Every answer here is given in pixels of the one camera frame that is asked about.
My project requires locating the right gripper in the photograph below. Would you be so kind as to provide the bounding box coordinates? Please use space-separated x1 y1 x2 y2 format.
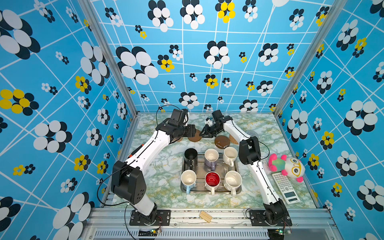
199 124 222 138

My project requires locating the dark brown round coaster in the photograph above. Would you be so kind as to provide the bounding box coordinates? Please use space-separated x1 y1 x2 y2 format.
188 130 202 142

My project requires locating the scratched brown round coaster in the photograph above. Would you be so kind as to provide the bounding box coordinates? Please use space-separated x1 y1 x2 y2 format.
214 136 231 149

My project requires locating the grey blue knitted coaster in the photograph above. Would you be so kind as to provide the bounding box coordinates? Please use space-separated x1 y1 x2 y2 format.
246 130 259 138

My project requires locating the woven rattan coaster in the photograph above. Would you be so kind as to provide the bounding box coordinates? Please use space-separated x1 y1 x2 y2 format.
229 135 239 145

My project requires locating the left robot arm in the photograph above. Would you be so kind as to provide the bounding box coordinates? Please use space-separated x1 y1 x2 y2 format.
111 123 197 218

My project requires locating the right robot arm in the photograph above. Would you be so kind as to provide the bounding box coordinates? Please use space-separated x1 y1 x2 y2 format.
200 110 292 227

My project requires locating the black mug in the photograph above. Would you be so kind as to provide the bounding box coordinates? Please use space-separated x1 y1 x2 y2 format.
184 148 198 170

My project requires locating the purple mug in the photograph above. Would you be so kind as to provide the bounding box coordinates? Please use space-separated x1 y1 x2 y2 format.
204 149 219 171

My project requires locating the white mug back right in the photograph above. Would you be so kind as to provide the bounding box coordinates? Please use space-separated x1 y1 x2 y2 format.
223 147 238 168

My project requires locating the red inside mug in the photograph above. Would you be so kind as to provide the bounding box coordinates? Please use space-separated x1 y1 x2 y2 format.
205 172 221 196

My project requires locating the metal tray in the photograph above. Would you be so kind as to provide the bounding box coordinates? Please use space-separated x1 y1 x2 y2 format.
182 154 239 195

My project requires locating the white mug front right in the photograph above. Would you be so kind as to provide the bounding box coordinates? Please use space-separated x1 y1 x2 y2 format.
224 171 243 197

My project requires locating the small wooden block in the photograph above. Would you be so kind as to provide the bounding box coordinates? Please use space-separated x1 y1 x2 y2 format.
199 211 213 223

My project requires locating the pink plush toy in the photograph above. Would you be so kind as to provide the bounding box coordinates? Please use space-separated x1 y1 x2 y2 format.
268 154 305 183

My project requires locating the white calculator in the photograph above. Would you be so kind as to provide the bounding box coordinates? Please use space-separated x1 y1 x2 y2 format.
272 173 301 205

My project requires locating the white mug blue handle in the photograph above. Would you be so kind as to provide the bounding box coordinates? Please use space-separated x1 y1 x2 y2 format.
181 170 197 195

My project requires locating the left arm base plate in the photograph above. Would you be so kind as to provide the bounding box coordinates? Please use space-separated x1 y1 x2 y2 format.
129 210 171 226

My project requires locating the aluminium front rail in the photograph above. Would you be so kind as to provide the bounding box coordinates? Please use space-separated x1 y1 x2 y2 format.
81 209 342 240

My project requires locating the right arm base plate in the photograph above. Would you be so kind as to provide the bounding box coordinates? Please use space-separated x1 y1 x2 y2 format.
245 209 293 227

